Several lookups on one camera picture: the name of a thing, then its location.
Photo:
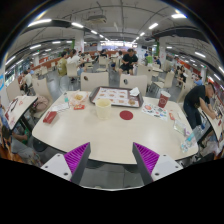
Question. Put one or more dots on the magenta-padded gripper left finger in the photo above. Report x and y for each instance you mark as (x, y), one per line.
(75, 160)

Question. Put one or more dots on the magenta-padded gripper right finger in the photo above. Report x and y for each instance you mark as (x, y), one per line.
(148, 160)

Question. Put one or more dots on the clear water bottle blue cap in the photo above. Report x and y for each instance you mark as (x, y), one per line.
(188, 142)

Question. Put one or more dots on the colourful printed leaflet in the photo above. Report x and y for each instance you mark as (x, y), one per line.
(155, 111)

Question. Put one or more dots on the red snack carton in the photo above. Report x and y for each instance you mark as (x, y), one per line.
(50, 117)

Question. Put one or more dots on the small red sauce packet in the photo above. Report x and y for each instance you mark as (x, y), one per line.
(171, 116)
(79, 107)

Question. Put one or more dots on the flat round red coaster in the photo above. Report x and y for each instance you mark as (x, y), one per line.
(126, 115)

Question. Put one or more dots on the white receipt paper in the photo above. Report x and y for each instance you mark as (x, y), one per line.
(60, 107)

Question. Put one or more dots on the cream plastic cup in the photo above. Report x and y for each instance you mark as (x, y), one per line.
(103, 110)

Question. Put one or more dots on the clear food bag with fries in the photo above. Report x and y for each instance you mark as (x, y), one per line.
(78, 97)

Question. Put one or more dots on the red paper cup white lid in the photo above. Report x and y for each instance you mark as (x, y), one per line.
(163, 99)

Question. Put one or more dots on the small clear drink bottle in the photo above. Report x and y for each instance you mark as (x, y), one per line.
(66, 98)

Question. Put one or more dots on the beige backpack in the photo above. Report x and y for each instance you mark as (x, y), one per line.
(41, 104)

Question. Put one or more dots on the white paper napkin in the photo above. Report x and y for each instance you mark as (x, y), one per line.
(134, 92)

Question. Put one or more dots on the brown food tray paper liner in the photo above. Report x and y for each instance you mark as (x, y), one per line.
(111, 96)

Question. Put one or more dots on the white side table red print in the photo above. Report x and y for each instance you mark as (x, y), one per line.
(20, 108)

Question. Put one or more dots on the person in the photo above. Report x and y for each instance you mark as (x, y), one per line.
(62, 65)
(26, 80)
(129, 61)
(74, 61)
(195, 100)

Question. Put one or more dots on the beige chair with round hole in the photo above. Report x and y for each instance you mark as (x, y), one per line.
(135, 83)
(94, 81)

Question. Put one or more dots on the beige chairs group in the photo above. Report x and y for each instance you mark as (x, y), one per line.
(41, 87)

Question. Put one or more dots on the ceiling light strips group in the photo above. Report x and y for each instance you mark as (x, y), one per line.
(40, 22)

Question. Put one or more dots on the ceiling air conditioner unit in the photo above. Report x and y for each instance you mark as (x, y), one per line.
(97, 19)

